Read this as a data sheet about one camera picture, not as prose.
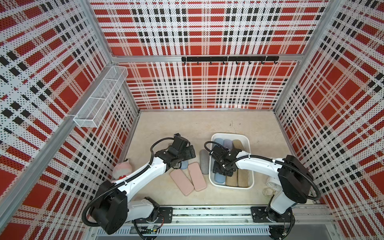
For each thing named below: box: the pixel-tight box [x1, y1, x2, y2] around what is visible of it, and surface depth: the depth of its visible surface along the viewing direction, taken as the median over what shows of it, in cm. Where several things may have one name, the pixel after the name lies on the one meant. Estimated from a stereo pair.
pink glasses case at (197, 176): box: [188, 162, 207, 192], surface depth 86 cm
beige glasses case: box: [226, 169, 238, 187], surface depth 84 cm
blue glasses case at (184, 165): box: [180, 161, 189, 170], surface depth 90 cm
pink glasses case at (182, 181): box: [170, 168, 194, 196], surface depth 84 cm
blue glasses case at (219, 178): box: [214, 172, 226, 183], surface depth 82 cm
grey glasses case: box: [199, 149, 210, 175], surface depth 90 cm
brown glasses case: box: [232, 139, 245, 151], surface depth 98 cm
